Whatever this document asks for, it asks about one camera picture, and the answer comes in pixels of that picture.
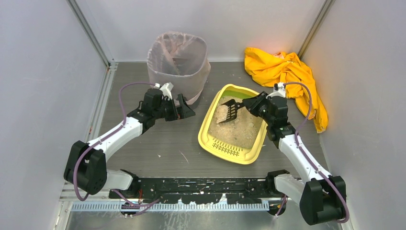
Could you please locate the black litter scoop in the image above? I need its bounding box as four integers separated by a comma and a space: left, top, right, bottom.
217, 99, 244, 124

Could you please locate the yellow litter box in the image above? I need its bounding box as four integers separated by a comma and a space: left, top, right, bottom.
197, 84, 267, 164

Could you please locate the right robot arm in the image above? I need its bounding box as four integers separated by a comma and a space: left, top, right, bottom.
242, 92, 350, 225

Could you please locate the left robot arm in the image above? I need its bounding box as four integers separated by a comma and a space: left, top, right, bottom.
64, 88, 195, 195

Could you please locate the yellow cloth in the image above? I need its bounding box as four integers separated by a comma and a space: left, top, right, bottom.
244, 47, 328, 133

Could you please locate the trash bin with pink bag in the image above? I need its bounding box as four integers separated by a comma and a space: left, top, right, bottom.
147, 32, 211, 105

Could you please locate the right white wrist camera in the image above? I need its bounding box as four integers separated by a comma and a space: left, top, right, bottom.
267, 82, 286, 98

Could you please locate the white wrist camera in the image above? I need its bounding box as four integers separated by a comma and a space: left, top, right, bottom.
267, 82, 286, 98
159, 82, 173, 100

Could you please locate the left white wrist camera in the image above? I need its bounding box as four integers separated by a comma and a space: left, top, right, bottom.
159, 82, 173, 100

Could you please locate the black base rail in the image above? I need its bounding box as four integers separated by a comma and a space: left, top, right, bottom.
109, 177, 283, 205

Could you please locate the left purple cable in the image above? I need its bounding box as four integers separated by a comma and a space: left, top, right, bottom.
73, 82, 161, 217

